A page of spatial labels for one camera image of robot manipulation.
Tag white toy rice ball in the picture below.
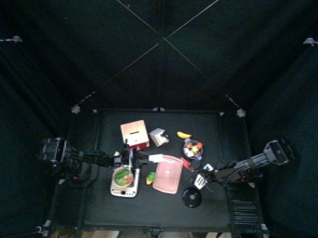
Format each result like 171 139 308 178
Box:
148 153 165 164

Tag white thin utensil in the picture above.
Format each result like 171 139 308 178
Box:
127 148 133 182

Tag black round pot lid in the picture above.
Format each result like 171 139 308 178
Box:
181 186 203 209

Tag green yellow toy vegetable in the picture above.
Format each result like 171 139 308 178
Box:
144 171 157 186

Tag red toy piece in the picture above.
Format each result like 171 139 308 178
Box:
180 157 193 171

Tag bowl of green toy vegetables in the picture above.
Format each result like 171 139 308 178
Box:
112 167 135 189

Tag small white grey toy box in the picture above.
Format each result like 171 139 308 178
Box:
148 127 171 148

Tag bowl of mixed toy fruit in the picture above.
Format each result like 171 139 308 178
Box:
183 139 204 160

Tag pink plastic tray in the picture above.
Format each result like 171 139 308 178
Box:
151 154 185 195

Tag white toy kitchen scale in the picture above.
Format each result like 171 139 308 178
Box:
109 166 141 199

